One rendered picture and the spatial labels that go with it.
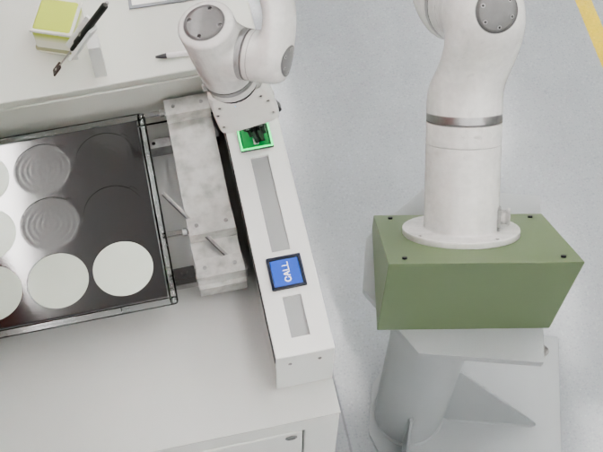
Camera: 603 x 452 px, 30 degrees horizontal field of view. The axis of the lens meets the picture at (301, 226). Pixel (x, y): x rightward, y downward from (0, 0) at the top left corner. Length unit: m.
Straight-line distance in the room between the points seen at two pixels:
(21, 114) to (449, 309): 0.81
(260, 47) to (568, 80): 1.72
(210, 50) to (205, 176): 0.40
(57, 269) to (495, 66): 0.78
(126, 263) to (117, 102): 0.31
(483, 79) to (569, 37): 1.60
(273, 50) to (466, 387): 1.12
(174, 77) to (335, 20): 1.32
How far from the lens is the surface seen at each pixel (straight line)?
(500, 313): 1.87
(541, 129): 3.12
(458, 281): 1.74
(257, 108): 1.79
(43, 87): 2.01
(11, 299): 1.90
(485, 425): 2.73
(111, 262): 1.89
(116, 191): 1.95
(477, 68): 1.72
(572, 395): 2.81
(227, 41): 1.62
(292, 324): 1.76
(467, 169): 1.76
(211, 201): 1.95
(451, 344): 1.91
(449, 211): 1.78
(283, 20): 1.62
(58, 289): 1.89
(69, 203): 1.96
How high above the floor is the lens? 2.59
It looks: 63 degrees down
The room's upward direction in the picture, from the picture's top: 1 degrees clockwise
